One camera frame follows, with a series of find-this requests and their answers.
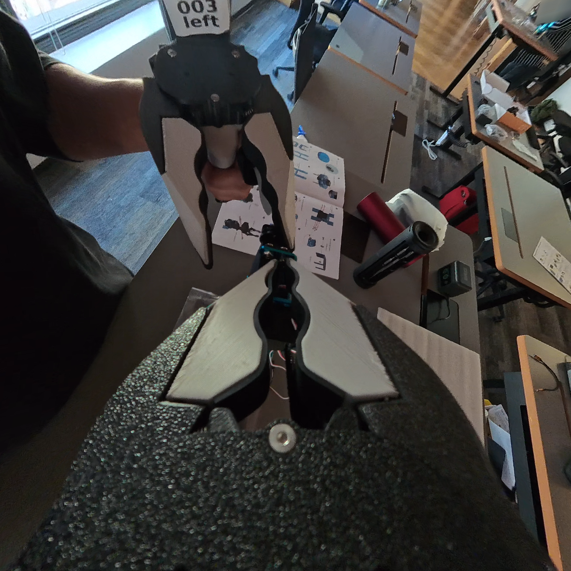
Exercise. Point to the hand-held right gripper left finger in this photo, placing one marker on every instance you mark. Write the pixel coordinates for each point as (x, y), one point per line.
(223, 352)

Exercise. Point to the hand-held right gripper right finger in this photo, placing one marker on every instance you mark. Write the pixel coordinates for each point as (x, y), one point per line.
(343, 348)

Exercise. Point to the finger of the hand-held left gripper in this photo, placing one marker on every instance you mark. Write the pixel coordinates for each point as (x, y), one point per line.
(180, 160)
(276, 169)

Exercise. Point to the blue toy robot arm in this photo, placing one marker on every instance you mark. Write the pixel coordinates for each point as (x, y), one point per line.
(279, 285)

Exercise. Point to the person's left forearm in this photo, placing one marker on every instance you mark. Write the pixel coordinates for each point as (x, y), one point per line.
(98, 116)

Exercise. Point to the grey desk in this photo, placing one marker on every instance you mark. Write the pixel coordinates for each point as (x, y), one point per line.
(151, 285)

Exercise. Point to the office desk with wooden edge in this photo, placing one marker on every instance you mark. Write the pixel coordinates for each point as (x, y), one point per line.
(535, 214)
(548, 423)
(357, 89)

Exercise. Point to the person's left hand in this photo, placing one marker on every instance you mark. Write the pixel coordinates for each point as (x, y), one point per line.
(225, 185)

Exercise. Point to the clear plastic bag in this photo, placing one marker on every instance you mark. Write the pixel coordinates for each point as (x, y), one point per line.
(196, 301)

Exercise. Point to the printed instruction booklet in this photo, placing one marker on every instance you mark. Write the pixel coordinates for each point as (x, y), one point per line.
(321, 214)

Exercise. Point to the white foam sheet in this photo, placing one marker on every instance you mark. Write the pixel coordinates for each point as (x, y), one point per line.
(437, 357)

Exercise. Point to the black ribbed tube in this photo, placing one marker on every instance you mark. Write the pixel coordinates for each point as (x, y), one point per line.
(388, 261)

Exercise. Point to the black flat device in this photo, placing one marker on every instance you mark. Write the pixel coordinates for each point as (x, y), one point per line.
(441, 321)

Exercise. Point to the black office chair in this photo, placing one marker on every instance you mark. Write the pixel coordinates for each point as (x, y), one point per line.
(308, 44)

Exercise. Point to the red metal cylinder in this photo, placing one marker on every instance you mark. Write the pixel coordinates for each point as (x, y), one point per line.
(379, 214)

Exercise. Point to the black box with green display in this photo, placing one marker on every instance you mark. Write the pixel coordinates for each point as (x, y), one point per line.
(455, 279)

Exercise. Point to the white paper wad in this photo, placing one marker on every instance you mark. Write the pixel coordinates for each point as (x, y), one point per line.
(419, 205)

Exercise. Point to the stack of papers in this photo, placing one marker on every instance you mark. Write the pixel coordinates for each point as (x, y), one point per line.
(497, 428)

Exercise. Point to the person's black shirt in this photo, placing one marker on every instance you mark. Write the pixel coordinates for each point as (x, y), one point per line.
(35, 267)

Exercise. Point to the red bag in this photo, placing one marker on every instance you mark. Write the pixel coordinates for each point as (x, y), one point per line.
(459, 207)

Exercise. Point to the printed paper sheet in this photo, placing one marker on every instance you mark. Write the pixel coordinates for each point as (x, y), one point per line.
(553, 263)

